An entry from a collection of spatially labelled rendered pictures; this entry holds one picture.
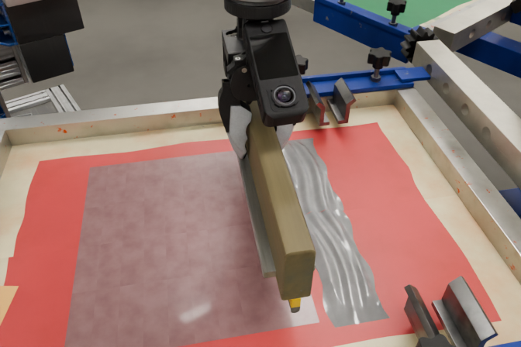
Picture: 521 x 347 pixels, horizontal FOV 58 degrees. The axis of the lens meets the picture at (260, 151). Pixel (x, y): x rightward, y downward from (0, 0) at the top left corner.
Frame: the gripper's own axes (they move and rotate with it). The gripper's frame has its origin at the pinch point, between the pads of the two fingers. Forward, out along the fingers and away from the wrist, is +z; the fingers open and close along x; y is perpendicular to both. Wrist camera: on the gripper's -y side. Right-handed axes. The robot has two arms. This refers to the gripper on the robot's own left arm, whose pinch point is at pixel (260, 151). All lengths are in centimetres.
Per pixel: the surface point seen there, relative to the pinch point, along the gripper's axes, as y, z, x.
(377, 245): -7.3, 13.4, -15.4
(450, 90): 18.7, 6.8, -38.1
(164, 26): 276, 111, 19
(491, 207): -6.3, 9.8, -32.3
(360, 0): 76, 14, -42
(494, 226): -9.1, 10.6, -31.3
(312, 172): 8.4, 13.0, -10.1
